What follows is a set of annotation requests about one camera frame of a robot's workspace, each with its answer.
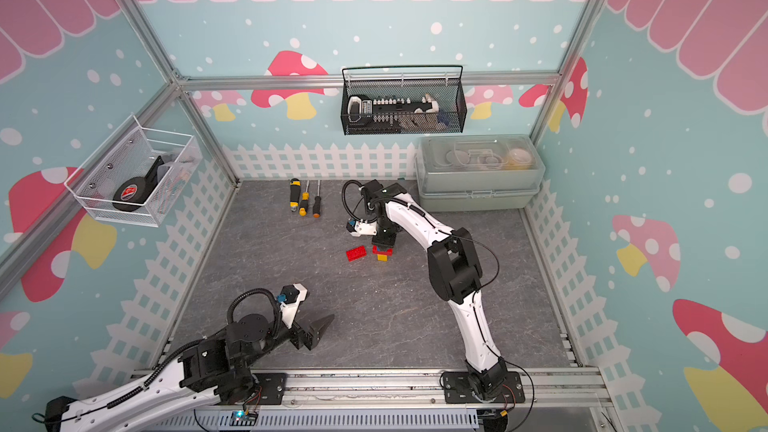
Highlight clear wall bin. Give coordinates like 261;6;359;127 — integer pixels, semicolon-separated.
64;116;202;227

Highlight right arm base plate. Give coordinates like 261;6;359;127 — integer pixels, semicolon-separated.
439;371;526;405

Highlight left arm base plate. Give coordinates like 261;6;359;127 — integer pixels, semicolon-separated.
215;371;288;407

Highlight small yellow screwdriver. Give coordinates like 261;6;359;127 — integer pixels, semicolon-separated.
299;181;310;217

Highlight black tape roll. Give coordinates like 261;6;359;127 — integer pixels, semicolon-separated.
113;156;165;212

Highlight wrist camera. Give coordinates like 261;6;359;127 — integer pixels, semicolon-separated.
346;219;378;237
277;283;308;329

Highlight green plastic storage box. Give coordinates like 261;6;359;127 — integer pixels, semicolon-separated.
416;135;546;212

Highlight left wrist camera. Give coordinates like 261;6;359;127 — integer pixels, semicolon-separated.
277;283;308;329

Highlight orange black screwdriver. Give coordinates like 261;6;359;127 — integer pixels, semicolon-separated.
312;180;322;218

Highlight black wire mesh basket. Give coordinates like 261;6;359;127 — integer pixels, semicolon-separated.
340;65;467;135

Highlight white items in basket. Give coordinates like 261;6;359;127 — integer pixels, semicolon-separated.
341;95;441;132

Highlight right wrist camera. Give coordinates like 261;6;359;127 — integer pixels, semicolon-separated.
346;219;378;237

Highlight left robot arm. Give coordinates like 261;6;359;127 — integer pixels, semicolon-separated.
32;284;335;431

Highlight thick yellow black screwdriver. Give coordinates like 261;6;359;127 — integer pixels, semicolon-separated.
289;178;301;212

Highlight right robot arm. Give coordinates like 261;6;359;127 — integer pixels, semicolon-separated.
341;180;509;402

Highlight red lego brick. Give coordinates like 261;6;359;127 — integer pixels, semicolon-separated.
345;246;367;262
372;245;393;257

